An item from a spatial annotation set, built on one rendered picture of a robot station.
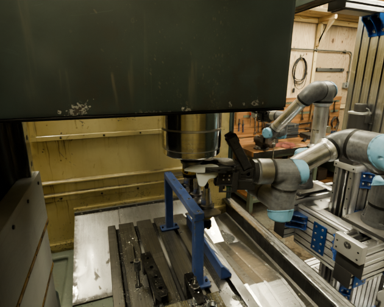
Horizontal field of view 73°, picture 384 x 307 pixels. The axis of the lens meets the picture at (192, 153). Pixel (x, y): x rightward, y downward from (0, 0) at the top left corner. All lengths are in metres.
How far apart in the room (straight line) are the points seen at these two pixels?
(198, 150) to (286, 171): 0.27
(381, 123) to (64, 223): 1.90
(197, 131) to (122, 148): 1.13
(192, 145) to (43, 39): 0.36
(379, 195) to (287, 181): 0.71
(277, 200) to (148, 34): 0.56
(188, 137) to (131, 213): 1.25
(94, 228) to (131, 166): 0.44
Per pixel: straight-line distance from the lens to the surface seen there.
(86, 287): 1.60
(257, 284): 1.40
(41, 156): 1.74
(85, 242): 1.73
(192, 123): 0.61
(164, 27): 0.55
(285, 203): 0.82
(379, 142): 1.02
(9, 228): 0.67
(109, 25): 0.53
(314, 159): 1.02
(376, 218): 1.48
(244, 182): 0.76
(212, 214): 0.98
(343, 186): 1.70
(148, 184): 1.79
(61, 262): 1.94
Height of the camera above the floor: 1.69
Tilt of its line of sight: 16 degrees down
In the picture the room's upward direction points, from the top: straight up
